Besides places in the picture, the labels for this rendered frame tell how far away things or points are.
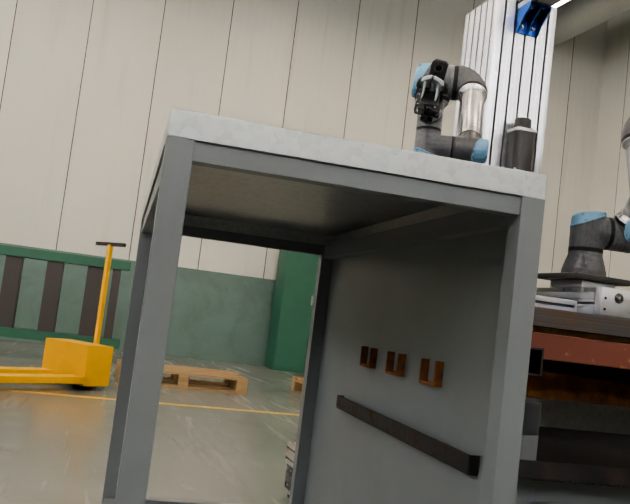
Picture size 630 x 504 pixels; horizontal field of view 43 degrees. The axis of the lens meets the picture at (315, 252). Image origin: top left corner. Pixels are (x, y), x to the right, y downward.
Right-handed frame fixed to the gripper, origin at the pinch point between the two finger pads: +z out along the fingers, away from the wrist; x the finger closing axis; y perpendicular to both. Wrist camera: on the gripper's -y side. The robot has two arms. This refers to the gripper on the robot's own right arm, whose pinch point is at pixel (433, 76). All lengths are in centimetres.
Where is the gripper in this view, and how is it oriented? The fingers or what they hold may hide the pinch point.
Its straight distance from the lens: 218.4
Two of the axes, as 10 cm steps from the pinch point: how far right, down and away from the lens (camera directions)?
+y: -2.5, 9.6, -0.6
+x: -9.6, -2.4, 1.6
